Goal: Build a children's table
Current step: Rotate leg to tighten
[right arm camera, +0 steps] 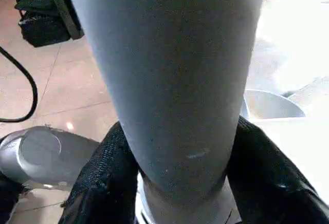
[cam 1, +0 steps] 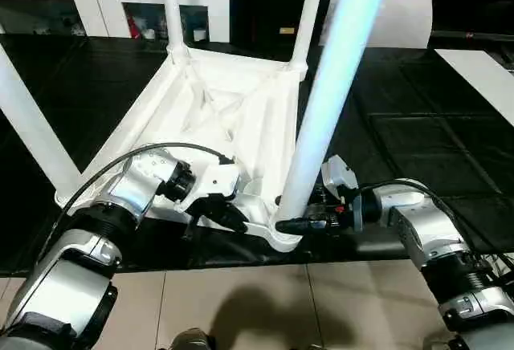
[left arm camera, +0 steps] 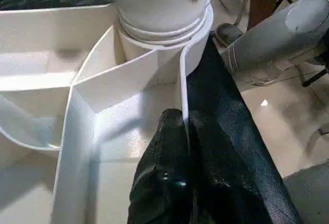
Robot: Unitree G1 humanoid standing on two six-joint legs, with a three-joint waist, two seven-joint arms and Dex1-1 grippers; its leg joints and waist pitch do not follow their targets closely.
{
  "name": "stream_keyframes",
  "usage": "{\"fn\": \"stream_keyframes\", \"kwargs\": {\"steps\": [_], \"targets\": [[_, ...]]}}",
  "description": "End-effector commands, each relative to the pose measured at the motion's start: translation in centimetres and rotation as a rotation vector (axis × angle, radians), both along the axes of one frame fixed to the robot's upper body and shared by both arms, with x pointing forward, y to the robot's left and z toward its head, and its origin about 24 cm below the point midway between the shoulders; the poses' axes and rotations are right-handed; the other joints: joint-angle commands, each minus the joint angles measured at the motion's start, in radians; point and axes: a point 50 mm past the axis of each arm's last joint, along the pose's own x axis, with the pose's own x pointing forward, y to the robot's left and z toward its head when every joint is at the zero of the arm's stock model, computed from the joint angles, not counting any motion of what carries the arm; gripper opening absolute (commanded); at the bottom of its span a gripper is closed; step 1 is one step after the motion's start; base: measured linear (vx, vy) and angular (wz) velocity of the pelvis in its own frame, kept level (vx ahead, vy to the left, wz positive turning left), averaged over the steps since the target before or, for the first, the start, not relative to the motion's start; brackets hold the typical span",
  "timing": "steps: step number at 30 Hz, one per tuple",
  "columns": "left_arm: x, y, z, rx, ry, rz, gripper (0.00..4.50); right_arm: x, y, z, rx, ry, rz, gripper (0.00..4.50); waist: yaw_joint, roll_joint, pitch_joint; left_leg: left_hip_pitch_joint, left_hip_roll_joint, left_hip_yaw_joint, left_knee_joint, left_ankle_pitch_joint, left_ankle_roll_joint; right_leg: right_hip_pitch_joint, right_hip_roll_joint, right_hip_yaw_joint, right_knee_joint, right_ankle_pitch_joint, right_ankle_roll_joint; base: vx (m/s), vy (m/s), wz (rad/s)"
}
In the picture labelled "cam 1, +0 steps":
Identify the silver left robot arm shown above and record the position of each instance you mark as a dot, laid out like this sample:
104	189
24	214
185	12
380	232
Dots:
88	238

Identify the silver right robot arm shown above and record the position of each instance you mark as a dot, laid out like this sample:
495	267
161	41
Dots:
434	238

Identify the small tan label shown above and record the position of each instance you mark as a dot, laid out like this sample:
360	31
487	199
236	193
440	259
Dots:
287	30

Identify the flat white board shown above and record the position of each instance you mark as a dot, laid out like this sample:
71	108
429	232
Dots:
482	85

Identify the white cabinet with glass doors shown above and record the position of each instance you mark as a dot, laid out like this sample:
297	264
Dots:
88	1

